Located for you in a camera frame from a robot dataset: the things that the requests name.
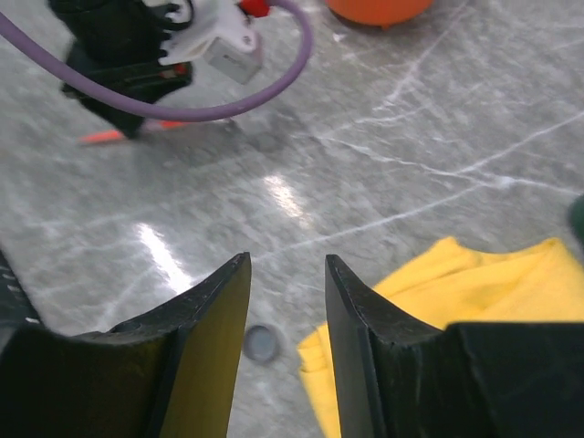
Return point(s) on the small grey round lid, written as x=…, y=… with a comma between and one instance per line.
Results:
x=260, y=344

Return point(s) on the orange round desk organizer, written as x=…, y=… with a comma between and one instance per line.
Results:
x=381, y=13

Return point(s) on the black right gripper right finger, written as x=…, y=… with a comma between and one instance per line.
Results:
x=396, y=376

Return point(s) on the green compartment tray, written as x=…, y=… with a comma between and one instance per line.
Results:
x=575, y=218

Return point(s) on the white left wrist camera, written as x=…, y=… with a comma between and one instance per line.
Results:
x=218, y=32

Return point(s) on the orange pen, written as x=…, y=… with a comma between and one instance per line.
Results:
x=115, y=135

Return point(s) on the yellow folded cloth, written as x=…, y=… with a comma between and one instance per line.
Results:
x=451, y=284

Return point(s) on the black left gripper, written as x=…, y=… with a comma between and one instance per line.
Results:
x=118, y=44

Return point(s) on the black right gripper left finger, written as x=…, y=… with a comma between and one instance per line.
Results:
x=169, y=372

